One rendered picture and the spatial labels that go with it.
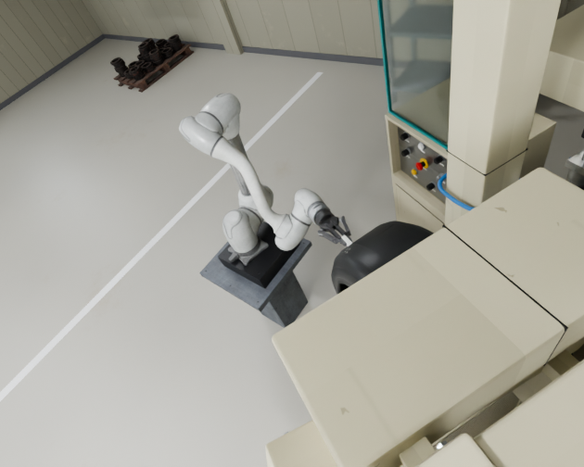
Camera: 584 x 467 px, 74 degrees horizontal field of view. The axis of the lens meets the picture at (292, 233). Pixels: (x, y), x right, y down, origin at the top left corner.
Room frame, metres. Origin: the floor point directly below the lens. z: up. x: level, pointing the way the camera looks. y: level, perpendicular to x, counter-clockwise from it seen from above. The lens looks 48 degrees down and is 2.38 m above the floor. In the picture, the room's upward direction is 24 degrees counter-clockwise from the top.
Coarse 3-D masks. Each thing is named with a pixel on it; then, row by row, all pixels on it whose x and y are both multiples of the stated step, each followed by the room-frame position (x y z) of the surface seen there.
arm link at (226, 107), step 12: (216, 96) 1.65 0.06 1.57; (228, 96) 1.64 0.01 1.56; (204, 108) 1.59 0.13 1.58; (216, 108) 1.57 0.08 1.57; (228, 108) 1.58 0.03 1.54; (240, 108) 1.64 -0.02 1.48; (228, 120) 1.56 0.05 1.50; (228, 132) 1.56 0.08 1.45; (240, 144) 1.60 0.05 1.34; (240, 180) 1.60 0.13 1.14; (240, 192) 1.65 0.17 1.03; (264, 192) 1.61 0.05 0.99; (240, 204) 1.62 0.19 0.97; (252, 204) 1.57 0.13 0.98
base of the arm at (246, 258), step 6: (258, 240) 1.48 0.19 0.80; (258, 246) 1.45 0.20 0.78; (264, 246) 1.45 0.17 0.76; (234, 252) 1.48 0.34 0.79; (246, 252) 1.43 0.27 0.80; (252, 252) 1.43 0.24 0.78; (258, 252) 1.43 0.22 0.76; (234, 258) 1.45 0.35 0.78; (240, 258) 1.44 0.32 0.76; (246, 258) 1.42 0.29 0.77; (252, 258) 1.42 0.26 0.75; (246, 264) 1.39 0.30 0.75
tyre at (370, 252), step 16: (384, 224) 0.77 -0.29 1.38; (400, 224) 0.72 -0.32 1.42; (368, 240) 0.72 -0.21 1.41; (384, 240) 0.68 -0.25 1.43; (400, 240) 0.65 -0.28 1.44; (416, 240) 0.62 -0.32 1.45; (336, 256) 0.77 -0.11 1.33; (352, 256) 0.68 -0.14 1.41; (368, 256) 0.64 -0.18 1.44; (384, 256) 0.62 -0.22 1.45; (336, 272) 0.71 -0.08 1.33; (352, 272) 0.63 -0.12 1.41; (368, 272) 0.59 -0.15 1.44; (336, 288) 0.73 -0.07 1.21
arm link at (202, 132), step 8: (200, 112) 1.58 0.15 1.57; (208, 112) 1.56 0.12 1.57; (184, 120) 1.54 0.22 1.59; (192, 120) 1.53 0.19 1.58; (200, 120) 1.52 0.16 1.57; (208, 120) 1.52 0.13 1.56; (216, 120) 1.52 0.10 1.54; (184, 128) 1.51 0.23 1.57; (192, 128) 1.50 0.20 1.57; (200, 128) 1.49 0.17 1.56; (208, 128) 1.49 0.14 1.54; (216, 128) 1.50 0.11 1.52; (184, 136) 1.51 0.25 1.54; (192, 136) 1.48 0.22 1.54; (200, 136) 1.46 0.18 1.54; (208, 136) 1.45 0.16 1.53; (216, 136) 1.46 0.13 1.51; (192, 144) 1.48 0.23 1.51; (200, 144) 1.45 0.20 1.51; (208, 144) 1.44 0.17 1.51; (208, 152) 1.44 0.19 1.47
